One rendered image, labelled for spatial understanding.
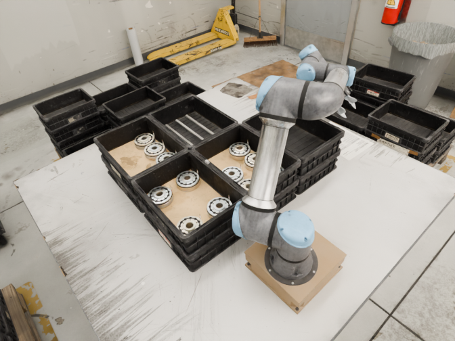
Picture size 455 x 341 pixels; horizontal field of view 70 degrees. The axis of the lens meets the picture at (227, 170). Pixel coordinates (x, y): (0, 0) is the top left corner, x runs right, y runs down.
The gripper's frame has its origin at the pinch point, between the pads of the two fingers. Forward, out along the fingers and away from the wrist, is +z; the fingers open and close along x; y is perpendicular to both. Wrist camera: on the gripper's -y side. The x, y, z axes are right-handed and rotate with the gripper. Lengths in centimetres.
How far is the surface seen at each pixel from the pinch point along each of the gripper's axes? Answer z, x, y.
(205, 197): -20, -74, 5
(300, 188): 9.9, -40.6, 1.9
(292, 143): -2.7, -26.5, -13.0
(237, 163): -16, -53, -9
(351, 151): 25.4, -4.0, -16.7
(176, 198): -28, -83, 2
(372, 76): 45, 86, -112
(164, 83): -66, -41, -169
